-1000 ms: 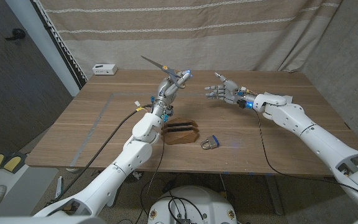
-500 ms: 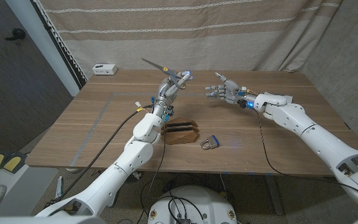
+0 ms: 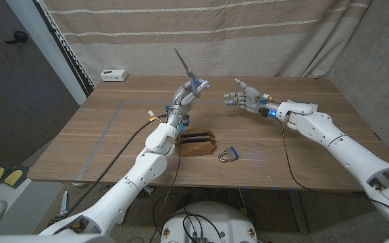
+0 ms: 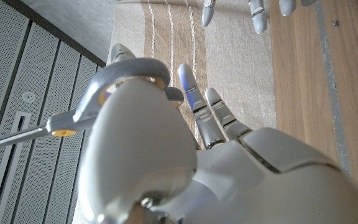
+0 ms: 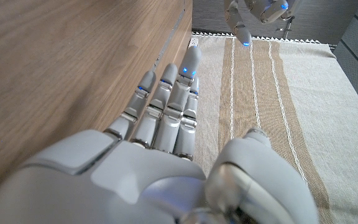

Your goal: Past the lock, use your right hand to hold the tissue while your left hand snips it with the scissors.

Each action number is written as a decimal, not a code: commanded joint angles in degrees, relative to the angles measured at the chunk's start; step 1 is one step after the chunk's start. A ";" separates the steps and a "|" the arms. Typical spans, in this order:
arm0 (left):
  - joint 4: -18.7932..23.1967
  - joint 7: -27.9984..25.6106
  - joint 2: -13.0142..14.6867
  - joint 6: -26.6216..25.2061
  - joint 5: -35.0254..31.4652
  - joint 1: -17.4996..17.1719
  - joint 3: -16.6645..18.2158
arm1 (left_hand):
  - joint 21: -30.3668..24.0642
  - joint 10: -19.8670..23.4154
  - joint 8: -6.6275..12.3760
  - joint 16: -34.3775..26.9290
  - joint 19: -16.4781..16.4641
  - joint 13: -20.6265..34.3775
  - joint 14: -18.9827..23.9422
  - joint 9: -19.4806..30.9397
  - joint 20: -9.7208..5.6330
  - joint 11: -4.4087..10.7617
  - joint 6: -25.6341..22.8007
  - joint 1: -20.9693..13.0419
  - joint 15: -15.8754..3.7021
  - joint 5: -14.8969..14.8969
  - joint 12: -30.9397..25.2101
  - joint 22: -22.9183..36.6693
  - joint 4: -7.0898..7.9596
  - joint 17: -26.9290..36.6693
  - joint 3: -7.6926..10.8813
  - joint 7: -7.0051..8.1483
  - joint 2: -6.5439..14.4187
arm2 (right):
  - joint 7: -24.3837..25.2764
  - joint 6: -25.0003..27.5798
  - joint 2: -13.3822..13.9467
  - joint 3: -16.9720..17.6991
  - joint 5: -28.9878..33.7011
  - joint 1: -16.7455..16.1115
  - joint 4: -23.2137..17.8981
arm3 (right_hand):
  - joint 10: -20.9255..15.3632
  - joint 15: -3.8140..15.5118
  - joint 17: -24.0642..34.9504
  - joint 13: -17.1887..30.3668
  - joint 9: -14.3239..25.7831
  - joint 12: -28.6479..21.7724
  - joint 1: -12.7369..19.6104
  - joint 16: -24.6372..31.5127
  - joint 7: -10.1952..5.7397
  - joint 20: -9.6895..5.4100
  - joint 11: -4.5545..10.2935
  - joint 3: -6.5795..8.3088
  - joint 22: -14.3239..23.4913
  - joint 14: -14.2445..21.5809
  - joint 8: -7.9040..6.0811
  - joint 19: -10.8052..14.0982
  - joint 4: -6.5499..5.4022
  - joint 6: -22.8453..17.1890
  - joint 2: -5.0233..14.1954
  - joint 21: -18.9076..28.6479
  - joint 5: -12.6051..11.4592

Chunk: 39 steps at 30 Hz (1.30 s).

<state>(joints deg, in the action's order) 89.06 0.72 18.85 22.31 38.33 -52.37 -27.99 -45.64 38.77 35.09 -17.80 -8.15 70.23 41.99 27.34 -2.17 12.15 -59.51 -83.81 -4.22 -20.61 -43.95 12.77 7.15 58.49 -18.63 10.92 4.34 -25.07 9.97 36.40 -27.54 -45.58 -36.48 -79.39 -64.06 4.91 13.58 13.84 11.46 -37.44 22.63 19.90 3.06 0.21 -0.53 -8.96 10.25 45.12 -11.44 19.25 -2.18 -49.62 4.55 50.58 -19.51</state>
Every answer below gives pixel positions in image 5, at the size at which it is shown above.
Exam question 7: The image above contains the dark grey door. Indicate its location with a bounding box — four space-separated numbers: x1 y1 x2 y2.
192 0 358 46

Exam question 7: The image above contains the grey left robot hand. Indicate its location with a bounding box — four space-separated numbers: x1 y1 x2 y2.
224 0 303 47

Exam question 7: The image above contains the beige striped backdrop curtain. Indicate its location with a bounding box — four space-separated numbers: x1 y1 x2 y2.
191 32 358 224

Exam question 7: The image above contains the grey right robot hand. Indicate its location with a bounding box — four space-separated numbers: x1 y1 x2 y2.
0 45 319 224

